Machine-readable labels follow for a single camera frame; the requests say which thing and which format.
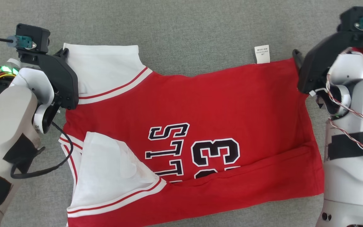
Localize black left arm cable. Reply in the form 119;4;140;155
10;121;74;179

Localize red white right arm wires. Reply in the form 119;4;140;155
325;73;363;152

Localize red and white basketball jersey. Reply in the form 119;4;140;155
59;43;325;227

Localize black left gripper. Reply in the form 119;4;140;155
19;47;80;110

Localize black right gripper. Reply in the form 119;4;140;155
292;30;363;94

